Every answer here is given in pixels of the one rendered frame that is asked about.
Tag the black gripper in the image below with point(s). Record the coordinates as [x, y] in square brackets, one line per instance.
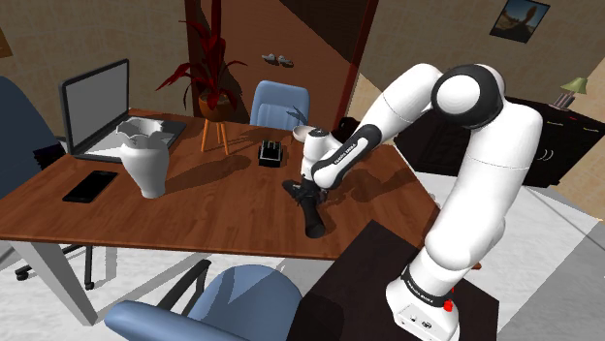
[306, 191]

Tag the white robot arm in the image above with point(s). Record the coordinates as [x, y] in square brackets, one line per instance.
[487, 189]

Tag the black box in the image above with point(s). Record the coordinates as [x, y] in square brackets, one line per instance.
[270, 156]

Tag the light blue office chair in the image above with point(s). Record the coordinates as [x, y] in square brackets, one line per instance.
[279, 106]
[245, 302]

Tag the brown wooden desk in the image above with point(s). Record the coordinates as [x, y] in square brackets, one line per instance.
[212, 212]

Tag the dark robot stand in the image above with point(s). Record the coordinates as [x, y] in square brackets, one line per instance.
[359, 283]

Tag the red potted plant on stand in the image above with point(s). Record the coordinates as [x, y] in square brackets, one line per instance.
[215, 106]

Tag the brown door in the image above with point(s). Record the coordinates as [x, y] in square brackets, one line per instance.
[283, 33]

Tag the white vase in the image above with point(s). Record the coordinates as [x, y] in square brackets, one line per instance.
[146, 163]

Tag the black phone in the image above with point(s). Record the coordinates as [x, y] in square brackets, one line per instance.
[90, 186]

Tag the grey open laptop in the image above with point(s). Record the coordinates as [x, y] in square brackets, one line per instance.
[97, 101]

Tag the black cabinet with green lamp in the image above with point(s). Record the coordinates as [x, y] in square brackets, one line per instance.
[562, 141]

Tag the dark blue office chair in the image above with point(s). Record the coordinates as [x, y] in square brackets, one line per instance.
[21, 137]

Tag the dark framed wall picture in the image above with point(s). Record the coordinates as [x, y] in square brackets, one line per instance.
[519, 20]

